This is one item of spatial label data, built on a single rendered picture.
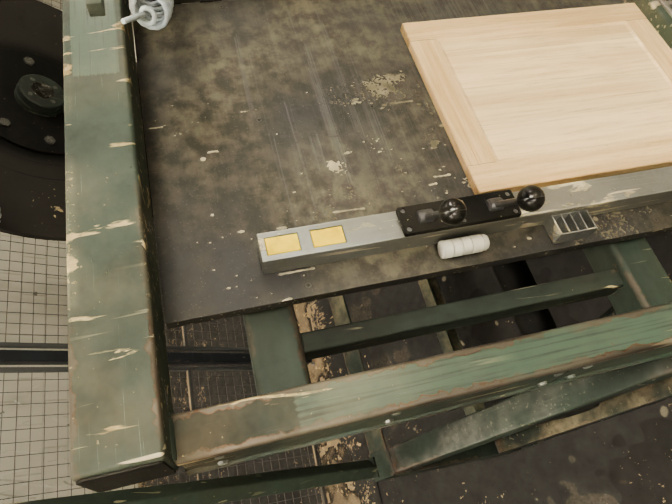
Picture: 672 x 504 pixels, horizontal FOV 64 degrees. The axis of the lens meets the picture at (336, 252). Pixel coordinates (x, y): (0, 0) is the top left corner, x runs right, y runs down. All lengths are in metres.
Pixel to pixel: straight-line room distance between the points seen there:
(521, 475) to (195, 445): 1.93
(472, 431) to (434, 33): 1.05
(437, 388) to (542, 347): 0.17
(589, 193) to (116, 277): 0.75
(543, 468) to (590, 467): 0.19
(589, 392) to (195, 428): 1.00
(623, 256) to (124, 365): 0.82
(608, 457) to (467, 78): 1.60
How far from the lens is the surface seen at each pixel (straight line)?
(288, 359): 0.81
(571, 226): 0.97
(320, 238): 0.81
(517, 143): 1.05
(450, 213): 0.73
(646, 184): 1.07
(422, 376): 0.73
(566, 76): 1.22
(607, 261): 1.08
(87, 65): 0.99
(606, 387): 1.43
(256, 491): 1.43
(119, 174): 0.82
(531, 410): 1.52
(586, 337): 0.84
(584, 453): 2.35
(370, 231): 0.82
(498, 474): 2.54
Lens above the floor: 2.12
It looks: 41 degrees down
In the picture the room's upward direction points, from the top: 80 degrees counter-clockwise
